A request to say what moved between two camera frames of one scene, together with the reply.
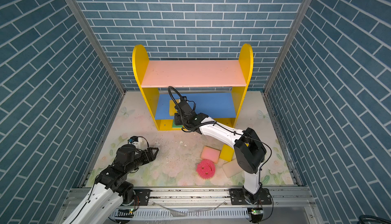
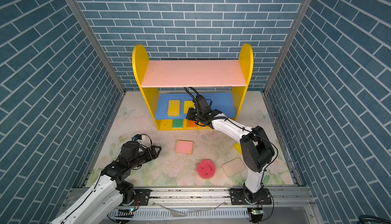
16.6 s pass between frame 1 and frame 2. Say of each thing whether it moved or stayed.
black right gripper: moved
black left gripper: stayed
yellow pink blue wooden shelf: stayed
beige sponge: stayed
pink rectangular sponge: moved
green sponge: stayed
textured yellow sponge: stayed
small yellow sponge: moved
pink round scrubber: stayed
